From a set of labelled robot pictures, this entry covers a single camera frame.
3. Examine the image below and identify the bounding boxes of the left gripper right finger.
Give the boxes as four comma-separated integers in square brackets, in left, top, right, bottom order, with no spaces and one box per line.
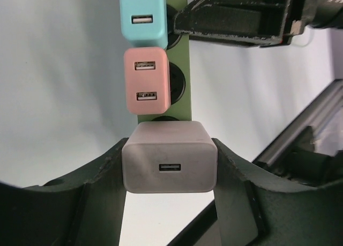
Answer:
[214,139,342,245]

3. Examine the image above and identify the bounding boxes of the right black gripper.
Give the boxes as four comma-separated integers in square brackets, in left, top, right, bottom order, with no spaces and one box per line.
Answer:
[305,0,342,29]

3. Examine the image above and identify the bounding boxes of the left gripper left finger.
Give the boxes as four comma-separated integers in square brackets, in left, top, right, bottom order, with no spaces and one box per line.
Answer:
[1,139,126,245]

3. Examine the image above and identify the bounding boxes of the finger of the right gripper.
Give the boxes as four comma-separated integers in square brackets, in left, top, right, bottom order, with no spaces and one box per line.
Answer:
[173,0,305,47]

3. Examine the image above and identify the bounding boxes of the white charger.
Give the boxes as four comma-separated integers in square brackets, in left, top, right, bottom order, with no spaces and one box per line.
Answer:
[122,121,218,193]

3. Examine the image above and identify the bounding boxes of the teal plug adapter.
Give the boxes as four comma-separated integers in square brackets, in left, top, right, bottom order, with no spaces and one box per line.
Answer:
[120,0,168,49]

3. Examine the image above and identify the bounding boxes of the green power strip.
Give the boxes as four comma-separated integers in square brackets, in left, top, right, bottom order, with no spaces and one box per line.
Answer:
[138,0,192,123]

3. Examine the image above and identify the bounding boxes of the pink plug adapter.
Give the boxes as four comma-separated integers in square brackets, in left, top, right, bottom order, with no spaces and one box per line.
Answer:
[124,47,171,115]

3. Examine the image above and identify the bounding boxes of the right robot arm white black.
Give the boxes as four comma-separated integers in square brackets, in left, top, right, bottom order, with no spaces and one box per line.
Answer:
[171,0,342,245]

